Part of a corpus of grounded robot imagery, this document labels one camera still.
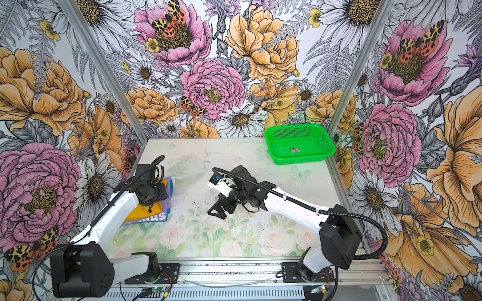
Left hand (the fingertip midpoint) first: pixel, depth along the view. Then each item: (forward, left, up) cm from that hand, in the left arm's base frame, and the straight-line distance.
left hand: (160, 201), depth 84 cm
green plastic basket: (+43, -72, -10) cm, 84 cm away
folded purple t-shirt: (+1, 0, -6) cm, 6 cm away
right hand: (-7, -26, +6) cm, 28 cm away
